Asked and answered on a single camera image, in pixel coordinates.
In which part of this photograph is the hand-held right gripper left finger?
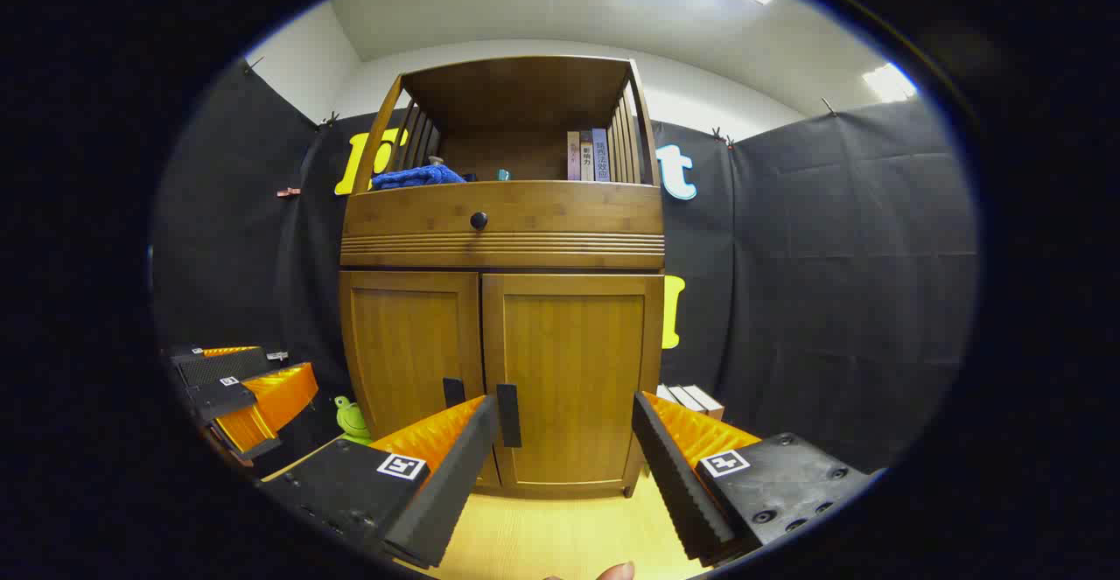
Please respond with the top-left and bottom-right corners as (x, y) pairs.
(260, 394), (501, 570)

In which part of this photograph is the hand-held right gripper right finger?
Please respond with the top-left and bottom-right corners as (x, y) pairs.
(632, 390), (879, 568)

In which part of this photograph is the wooden shoe cabinet door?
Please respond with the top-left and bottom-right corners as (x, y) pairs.
(339, 270), (501, 486)
(482, 273), (664, 498)

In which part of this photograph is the wooden double-door shoe cabinet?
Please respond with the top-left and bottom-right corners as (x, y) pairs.
(338, 55), (666, 500)

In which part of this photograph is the wooden cabinet drawer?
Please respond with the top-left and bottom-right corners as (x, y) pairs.
(340, 181), (665, 269)

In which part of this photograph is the large brown book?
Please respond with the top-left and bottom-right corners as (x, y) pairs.
(684, 385), (725, 422)

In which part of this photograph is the green frog toy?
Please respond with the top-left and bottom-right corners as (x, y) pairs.
(334, 395), (373, 445)

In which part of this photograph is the blue cloth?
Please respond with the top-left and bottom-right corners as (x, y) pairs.
(370, 164), (467, 191)

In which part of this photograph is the black backdrop cloth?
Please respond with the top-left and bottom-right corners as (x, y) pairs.
(150, 59), (978, 476)

